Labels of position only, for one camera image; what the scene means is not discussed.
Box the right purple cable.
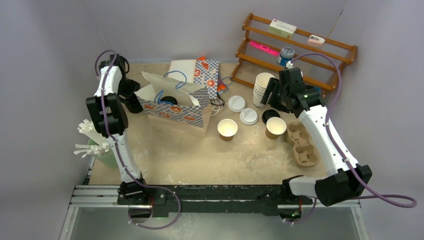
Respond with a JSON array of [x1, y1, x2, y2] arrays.
[[283, 52, 418, 226]]

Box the white cup lid far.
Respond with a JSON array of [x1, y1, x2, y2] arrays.
[[228, 95, 246, 113]]

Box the stack of pulp carriers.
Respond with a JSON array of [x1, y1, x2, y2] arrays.
[[286, 121, 320, 168]]

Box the wrapped white straws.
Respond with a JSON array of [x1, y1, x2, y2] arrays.
[[73, 119, 112, 158]]

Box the white cup lid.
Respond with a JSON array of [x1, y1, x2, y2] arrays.
[[228, 95, 246, 113], [239, 108, 259, 126]]

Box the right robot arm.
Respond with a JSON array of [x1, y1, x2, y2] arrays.
[[261, 67, 372, 207]]

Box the white cup lid near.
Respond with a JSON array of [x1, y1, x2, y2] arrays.
[[239, 108, 259, 126]]

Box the white green box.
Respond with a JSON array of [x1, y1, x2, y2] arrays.
[[268, 19, 297, 39]]

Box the brown paper cup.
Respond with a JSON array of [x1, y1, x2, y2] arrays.
[[217, 118, 238, 142], [265, 117, 287, 140]]

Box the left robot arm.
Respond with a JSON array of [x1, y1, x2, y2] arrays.
[[85, 50, 149, 205]]

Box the stack of flat paper bags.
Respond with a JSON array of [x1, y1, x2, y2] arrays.
[[165, 57, 233, 116]]

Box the black aluminium base frame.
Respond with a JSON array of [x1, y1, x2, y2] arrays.
[[69, 183, 362, 221]]

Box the white pink small device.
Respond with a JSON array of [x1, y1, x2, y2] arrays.
[[306, 34, 326, 48]]

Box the wooden shelf rack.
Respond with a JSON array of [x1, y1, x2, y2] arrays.
[[230, 12, 358, 99]]

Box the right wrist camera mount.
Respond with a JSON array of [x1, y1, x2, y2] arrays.
[[285, 60, 294, 69]]

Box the checkered paper bag blue handles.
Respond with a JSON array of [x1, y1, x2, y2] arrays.
[[135, 71, 212, 138]]

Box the blue white jar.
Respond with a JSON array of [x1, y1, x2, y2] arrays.
[[277, 46, 295, 67]]

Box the black lids by cups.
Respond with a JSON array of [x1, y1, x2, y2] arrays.
[[261, 109, 281, 125]]

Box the stack of black lids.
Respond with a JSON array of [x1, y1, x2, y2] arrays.
[[125, 97, 144, 114]]

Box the stack of white paper cups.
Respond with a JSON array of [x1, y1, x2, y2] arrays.
[[252, 72, 274, 109]]

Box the pink highlighter pen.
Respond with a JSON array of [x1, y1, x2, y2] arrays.
[[249, 40, 280, 57]]

